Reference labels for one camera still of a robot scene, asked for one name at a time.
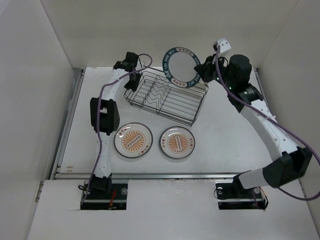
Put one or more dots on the green rimmed lettered plate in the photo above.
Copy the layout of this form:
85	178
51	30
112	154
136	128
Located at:
178	65

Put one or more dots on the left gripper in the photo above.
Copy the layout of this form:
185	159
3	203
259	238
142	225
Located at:
132	86

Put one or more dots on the aluminium table edge rail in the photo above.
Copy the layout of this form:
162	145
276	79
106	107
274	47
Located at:
150	176

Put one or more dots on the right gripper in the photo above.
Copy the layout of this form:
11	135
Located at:
206	68

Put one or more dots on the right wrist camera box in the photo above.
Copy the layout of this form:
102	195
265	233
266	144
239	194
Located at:
223	45

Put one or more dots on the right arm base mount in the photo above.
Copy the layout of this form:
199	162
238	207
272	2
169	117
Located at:
230	198

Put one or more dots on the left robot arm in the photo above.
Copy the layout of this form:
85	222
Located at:
105	117

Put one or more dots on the wire dish rack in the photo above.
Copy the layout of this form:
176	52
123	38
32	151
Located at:
157	95

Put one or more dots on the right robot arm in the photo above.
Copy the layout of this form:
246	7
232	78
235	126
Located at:
289	161

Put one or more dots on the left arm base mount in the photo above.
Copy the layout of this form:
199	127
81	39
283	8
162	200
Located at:
115	200

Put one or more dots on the orange sunburst plate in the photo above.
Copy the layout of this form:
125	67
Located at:
133	140
177	142

